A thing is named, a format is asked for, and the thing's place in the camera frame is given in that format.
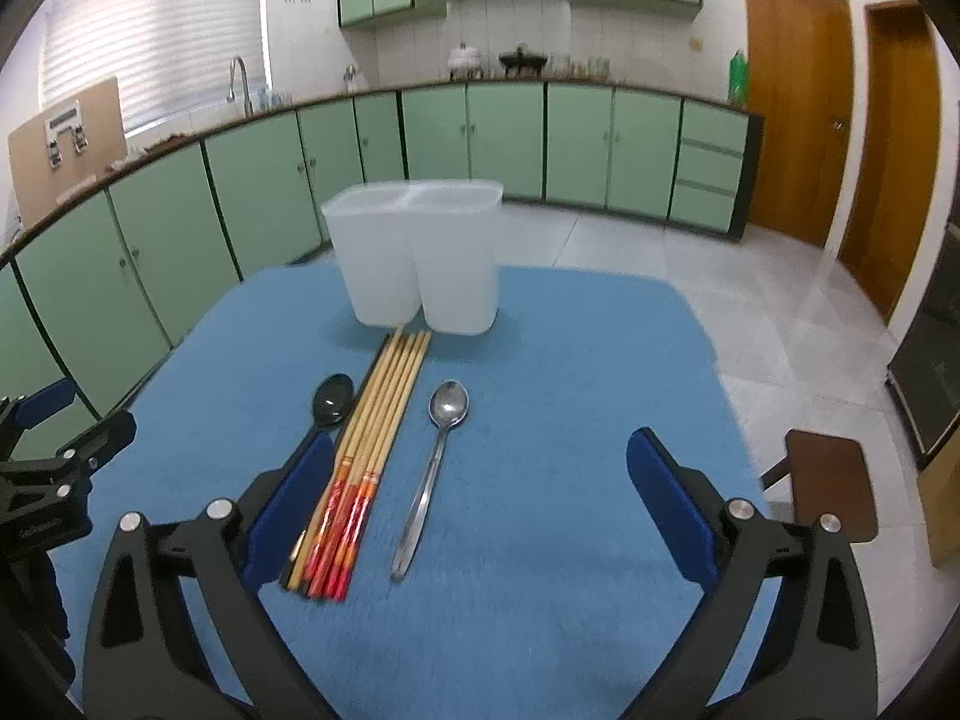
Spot black plastic spoon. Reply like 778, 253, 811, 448
288, 372, 355, 463

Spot green lower kitchen cabinets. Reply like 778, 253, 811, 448
0, 78, 765, 458

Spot brown wooden chair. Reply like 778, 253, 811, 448
760, 429, 878, 543

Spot cardboard box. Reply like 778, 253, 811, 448
8, 76, 127, 229

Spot black glass cabinet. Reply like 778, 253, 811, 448
887, 216, 960, 470

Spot blue table mat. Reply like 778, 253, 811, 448
52, 263, 761, 718

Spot chrome sink faucet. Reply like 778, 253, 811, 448
226, 55, 254, 117

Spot white double utensil holder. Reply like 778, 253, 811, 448
320, 179, 505, 337

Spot window blind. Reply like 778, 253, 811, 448
39, 0, 267, 132

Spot right wooden door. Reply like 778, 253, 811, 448
839, 0, 940, 320

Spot wooden door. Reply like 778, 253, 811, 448
839, 0, 940, 320
747, 0, 854, 247

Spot white pot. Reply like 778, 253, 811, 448
448, 43, 483, 82

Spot green bottle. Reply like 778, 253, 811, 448
727, 49, 750, 109

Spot black pan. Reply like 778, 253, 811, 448
498, 46, 548, 78

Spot left wooden door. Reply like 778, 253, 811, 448
747, 0, 854, 247

